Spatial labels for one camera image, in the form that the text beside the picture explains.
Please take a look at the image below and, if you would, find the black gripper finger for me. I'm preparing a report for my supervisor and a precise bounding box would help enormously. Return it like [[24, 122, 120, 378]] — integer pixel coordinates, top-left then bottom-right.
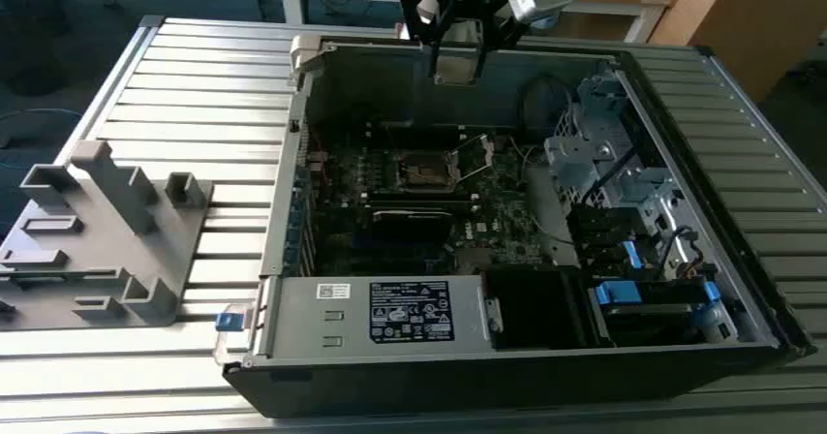
[[478, 15, 523, 75], [396, 0, 454, 79]]

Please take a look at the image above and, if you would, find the CPU socket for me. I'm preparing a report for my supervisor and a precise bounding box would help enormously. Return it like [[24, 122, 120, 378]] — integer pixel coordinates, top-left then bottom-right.
[[392, 147, 474, 197]]

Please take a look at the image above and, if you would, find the grey case latch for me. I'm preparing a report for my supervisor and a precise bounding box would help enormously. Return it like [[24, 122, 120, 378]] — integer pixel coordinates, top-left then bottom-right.
[[287, 34, 338, 86]]

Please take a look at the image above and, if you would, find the metal disk bay cage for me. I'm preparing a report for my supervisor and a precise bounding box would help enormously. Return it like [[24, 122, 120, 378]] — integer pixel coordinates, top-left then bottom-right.
[[542, 68, 690, 212]]

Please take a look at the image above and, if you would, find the green motherboard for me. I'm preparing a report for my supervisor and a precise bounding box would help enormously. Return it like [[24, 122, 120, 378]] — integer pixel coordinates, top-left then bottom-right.
[[308, 121, 560, 278]]

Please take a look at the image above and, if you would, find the black graphics card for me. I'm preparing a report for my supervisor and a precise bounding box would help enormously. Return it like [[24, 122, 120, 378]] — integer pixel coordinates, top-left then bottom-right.
[[368, 205, 459, 254]]

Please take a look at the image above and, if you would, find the wooden cabinet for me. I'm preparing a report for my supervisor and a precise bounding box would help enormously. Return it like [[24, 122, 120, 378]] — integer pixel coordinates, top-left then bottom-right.
[[648, 0, 827, 104]]

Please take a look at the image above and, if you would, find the chipset heatsink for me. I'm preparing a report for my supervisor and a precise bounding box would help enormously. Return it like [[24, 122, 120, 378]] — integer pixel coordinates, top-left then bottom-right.
[[454, 247, 494, 274]]

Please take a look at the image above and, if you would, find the blue drive latch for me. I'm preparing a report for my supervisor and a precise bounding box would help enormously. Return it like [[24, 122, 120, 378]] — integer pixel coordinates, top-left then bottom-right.
[[620, 239, 648, 271]]

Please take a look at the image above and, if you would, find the black fan shroud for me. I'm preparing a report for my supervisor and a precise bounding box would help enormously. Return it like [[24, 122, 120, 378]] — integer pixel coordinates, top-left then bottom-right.
[[480, 264, 600, 352]]

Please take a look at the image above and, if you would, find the hard disk in blue carrier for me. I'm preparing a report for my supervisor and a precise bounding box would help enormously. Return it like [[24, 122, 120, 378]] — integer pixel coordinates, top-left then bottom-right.
[[591, 278, 723, 348]]

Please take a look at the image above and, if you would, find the grey power supply unit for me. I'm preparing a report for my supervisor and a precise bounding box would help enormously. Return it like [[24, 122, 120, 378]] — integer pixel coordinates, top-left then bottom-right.
[[254, 273, 494, 358]]

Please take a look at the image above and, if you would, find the grey parts rack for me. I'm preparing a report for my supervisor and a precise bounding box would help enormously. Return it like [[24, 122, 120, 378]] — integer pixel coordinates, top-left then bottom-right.
[[0, 138, 216, 331]]

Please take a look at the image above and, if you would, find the blue power supply latch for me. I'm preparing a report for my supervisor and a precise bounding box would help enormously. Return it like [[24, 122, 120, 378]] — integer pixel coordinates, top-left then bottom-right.
[[216, 310, 251, 333]]

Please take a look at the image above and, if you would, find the black PC case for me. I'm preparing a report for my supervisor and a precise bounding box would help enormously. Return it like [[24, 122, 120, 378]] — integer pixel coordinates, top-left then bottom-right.
[[219, 34, 819, 420]]

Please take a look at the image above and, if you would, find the black cable loop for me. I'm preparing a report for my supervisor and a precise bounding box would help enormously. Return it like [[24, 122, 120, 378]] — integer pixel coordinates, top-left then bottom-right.
[[518, 73, 578, 133]]

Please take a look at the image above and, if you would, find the metal cage bracket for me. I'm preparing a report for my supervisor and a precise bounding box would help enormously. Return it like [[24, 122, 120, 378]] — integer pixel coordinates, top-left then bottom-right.
[[546, 136, 615, 164]]

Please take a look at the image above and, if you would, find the red twisted wire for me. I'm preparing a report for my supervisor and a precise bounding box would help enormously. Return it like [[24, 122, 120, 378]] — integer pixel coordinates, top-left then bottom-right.
[[314, 131, 335, 186]]

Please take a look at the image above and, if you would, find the black wire bundle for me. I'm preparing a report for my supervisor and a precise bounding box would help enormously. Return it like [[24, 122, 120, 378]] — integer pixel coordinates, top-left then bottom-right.
[[662, 224, 706, 283]]

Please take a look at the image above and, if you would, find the blue floor cable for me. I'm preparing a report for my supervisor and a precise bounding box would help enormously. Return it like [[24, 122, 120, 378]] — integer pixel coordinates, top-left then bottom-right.
[[0, 107, 86, 169]]

